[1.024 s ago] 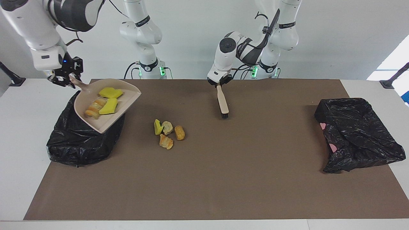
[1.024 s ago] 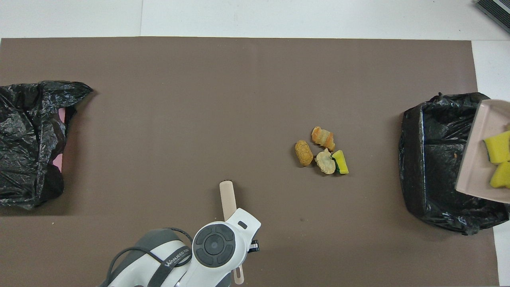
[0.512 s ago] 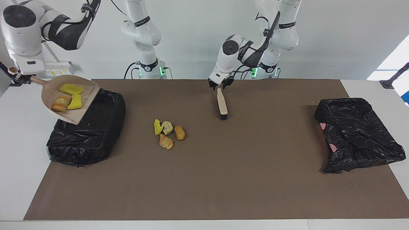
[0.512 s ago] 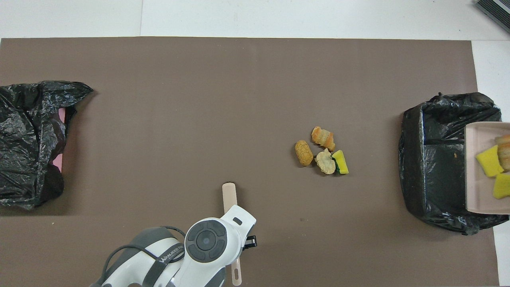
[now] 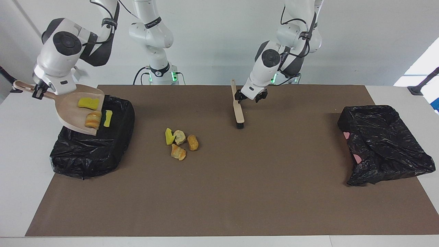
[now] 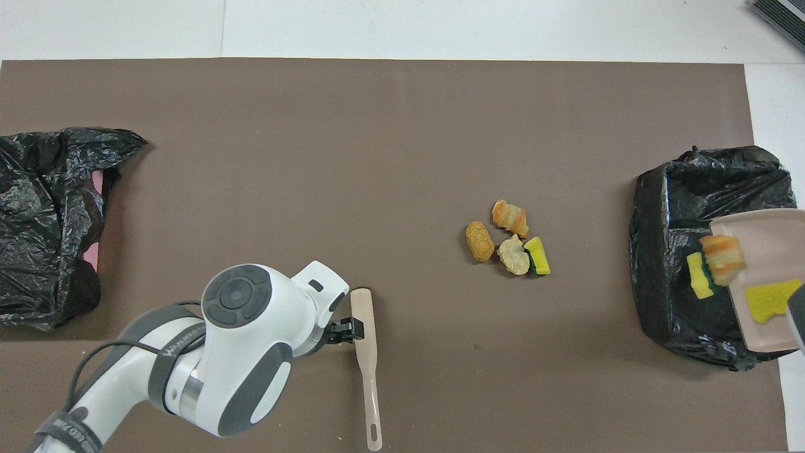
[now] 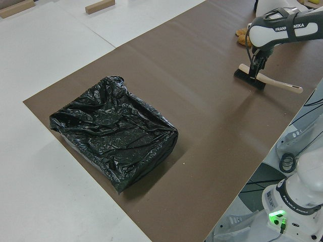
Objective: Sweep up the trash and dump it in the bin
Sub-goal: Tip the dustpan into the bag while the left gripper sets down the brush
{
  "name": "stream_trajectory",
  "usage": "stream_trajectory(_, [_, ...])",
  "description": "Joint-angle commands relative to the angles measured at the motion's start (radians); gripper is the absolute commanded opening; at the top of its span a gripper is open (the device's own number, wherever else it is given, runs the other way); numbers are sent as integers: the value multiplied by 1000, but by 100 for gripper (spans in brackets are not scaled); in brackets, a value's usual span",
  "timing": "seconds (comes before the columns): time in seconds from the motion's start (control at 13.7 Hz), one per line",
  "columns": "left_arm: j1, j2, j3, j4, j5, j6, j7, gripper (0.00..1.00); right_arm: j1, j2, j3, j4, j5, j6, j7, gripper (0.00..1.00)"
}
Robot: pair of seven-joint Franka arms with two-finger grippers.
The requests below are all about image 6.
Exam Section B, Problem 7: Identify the striped croissant bread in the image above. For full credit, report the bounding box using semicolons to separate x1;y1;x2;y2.
700;234;747;287

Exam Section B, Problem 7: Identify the beige plastic dustpan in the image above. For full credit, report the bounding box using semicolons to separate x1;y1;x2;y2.
709;209;805;353

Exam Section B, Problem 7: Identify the pink plastic bin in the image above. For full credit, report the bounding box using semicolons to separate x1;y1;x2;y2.
83;170;105;272

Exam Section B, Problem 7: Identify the beige hand brush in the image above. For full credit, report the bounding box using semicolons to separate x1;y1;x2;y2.
350;288;383;452

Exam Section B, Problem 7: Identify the bin lined with black bag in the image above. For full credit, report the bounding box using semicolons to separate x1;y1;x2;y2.
629;145;805;372

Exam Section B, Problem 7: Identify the crumpled black trash bag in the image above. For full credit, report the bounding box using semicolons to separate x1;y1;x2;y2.
0;127;148;332

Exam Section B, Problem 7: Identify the pale bread piece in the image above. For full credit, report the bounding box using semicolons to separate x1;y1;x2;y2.
497;234;531;276

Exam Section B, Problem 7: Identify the grey ribbed device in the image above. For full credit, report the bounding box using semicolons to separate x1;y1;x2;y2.
750;0;805;54

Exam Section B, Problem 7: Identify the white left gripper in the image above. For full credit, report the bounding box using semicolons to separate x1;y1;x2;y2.
294;260;366;346

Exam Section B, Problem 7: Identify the golden croissant bread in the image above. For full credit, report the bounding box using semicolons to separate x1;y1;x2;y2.
491;199;530;239

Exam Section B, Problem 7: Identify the brown table mat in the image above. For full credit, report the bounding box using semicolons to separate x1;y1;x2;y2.
0;59;789;453

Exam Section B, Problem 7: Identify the yellow green sponge piece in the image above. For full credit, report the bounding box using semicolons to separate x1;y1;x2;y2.
524;237;552;276

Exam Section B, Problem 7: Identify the left arm cable with straps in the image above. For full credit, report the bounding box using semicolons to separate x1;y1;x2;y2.
35;301;209;453

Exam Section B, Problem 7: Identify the brown oval bread roll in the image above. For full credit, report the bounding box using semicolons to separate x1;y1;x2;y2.
465;221;496;264

